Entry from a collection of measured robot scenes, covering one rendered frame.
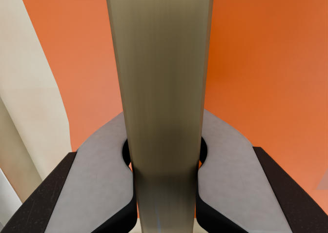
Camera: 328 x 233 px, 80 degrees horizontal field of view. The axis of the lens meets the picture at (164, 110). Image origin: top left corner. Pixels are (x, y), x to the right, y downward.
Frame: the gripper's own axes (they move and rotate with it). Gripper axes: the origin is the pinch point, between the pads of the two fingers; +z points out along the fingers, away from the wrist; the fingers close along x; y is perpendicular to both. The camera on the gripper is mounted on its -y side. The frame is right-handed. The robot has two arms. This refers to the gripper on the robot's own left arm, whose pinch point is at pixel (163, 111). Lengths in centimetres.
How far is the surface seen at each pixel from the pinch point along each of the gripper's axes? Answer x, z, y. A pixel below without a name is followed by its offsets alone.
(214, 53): 4.3, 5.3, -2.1
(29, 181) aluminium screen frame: -14.8, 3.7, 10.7
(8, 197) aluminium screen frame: -15.9, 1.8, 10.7
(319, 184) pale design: 19.0, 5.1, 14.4
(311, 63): 12.5, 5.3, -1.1
